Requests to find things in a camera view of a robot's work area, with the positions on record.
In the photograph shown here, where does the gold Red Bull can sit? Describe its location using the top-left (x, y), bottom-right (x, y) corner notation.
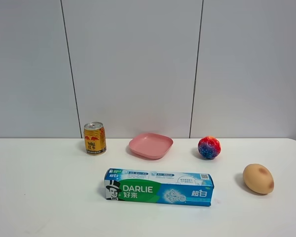
top-left (84, 121), bottom-right (107, 155)

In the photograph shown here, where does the pink square plate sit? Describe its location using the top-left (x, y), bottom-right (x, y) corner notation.
top-left (128, 133), bottom-right (173, 160)

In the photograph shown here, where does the red blue strawberry ball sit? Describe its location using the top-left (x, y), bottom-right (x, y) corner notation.
top-left (197, 136), bottom-right (222, 159)

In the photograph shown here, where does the Darlie toothpaste box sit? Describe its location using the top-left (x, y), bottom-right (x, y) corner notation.
top-left (104, 168), bottom-right (215, 206)

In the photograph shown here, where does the tan potato toy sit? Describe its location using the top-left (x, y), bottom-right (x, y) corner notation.
top-left (242, 164), bottom-right (274, 195)

